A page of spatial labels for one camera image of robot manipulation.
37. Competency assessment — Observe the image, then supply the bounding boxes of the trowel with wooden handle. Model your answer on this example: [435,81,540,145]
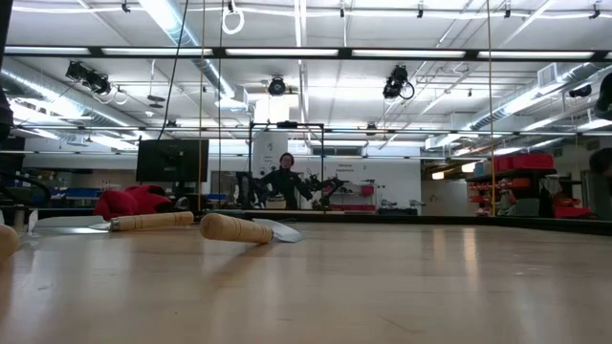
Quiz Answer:
[199,212,306,246]

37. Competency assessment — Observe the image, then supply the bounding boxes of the red gardening glove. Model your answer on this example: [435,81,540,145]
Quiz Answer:
[93,183,174,222]

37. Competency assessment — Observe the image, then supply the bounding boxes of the hand rake wooden handle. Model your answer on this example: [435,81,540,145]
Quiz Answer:
[0,223,21,263]

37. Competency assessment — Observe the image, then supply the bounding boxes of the person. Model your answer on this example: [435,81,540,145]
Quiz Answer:
[259,152,316,211]
[588,146,612,192]

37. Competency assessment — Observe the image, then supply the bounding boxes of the red storage bins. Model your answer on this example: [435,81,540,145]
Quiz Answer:
[492,152,556,174]
[328,183,377,212]

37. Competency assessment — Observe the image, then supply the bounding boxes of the black monitor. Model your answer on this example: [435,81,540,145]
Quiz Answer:
[135,138,210,183]

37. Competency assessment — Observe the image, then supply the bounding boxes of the black storage shelf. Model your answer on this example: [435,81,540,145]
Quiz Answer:
[466,166,594,220]

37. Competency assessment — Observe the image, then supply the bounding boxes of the blue storage bin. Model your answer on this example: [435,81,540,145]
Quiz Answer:
[64,186,103,201]

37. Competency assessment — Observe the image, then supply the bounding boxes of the black background frame stand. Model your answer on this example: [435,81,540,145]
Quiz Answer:
[247,120,327,212]

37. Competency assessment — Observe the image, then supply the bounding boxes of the black ceiling camera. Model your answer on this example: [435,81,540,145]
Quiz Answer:
[65,60,113,96]
[382,64,416,101]
[267,75,288,97]

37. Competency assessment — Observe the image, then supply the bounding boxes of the black overhead frame bar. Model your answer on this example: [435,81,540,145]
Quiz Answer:
[0,45,612,61]

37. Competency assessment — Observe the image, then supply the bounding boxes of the yellow hanging cable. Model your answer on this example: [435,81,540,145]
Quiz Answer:
[197,0,207,212]

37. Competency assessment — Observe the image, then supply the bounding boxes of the black aluminium table frame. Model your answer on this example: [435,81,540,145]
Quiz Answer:
[0,205,612,236]

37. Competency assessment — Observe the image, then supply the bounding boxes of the white cable loop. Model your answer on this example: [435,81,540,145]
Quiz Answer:
[221,0,246,36]

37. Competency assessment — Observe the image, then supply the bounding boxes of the long black cable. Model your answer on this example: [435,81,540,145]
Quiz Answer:
[156,0,191,142]

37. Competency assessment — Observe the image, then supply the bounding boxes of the silver ventilation duct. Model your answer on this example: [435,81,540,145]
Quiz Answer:
[470,61,603,131]
[0,66,133,129]
[138,0,236,99]

